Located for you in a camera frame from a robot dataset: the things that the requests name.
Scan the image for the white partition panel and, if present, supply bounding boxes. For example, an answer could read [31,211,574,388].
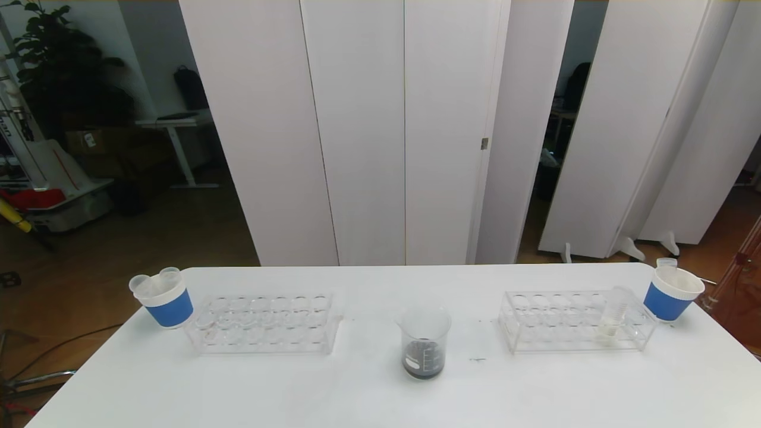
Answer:
[404,0,512,266]
[299,0,407,266]
[638,0,761,246]
[538,0,712,260]
[474,0,576,265]
[606,0,742,257]
[178,0,339,267]

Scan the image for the black floor cable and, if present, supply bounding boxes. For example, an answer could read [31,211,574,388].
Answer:
[6,323,124,381]

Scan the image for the transparent acrylic frame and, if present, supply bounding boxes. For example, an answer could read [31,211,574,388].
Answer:
[705,214,761,357]

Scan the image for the black chair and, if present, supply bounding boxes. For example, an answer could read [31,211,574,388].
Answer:
[561,62,593,112]

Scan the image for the blue and white paper cup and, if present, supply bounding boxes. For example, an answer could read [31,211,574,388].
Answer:
[643,266,706,322]
[132,275,194,329]

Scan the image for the dark green potted plant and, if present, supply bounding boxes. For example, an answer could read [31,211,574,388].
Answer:
[5,0,136,143]

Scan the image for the white flat board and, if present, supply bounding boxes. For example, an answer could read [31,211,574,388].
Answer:
[24,140,114,197]

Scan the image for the clear acrylic test tube rack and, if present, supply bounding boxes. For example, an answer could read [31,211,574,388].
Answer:
[498,289,658,355]
[185,290,341,356]

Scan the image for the clear glass beaker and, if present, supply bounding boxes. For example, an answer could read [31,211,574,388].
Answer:
[398,304,452,383]

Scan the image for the black backpack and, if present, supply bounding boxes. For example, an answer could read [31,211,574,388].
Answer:
[173,65,210,111]

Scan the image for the white standing desk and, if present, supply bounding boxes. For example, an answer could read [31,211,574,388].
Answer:
[136,112,221,191]

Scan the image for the metal chair base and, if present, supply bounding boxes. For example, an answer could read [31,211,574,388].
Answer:
[0,330,78,417]

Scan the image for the red plastic item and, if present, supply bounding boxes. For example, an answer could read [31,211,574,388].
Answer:
[0,188,66,212]

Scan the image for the yellow handled tool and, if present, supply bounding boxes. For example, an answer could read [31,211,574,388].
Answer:
[0,198,33,234]

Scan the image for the brown cardboard box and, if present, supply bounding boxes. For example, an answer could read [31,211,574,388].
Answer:
[64,127,122,158]

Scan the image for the black bin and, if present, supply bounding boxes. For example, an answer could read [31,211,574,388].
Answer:
[112,177,150,217]

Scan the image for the grey plastic crate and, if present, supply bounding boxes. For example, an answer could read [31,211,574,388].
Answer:
[27,189,115,234]

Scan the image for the white upright machine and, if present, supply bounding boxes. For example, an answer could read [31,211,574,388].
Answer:
[0,53,48,191]

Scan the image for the pale liquid test tube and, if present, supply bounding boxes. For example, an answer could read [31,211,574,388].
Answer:
[598,286,634,345]

